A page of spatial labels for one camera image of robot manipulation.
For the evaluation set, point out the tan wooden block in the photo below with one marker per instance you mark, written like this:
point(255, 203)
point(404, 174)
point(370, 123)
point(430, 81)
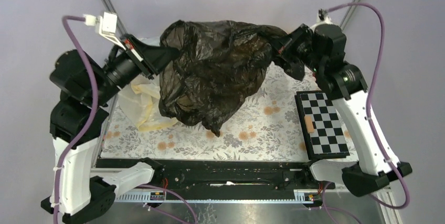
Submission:
point(309, 124)

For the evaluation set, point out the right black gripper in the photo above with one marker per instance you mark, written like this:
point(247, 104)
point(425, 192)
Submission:
point(284, 46)

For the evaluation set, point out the black white checkerboard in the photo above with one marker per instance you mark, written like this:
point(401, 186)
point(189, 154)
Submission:
point(328, 140)

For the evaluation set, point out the floral patterned table mat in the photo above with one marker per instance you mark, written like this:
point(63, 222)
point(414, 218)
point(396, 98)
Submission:
point(265, 128)

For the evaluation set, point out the black trash bag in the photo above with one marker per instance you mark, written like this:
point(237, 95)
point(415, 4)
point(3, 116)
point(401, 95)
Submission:
point(220, 64)

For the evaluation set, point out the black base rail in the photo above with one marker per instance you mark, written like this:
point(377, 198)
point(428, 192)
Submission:
point(260, 181)

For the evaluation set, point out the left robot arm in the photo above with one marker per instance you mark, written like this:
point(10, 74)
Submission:
point(76, 125)

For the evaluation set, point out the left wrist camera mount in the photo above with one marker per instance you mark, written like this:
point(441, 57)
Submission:
point(105, 25)

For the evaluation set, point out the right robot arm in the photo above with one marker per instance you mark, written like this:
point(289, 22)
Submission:
point(322, 48)

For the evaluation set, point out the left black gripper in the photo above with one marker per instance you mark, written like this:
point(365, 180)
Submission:
point(151, 59)

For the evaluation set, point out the translucent yellowish plastic bag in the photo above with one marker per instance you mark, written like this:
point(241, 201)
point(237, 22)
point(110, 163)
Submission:
point(139, 101)

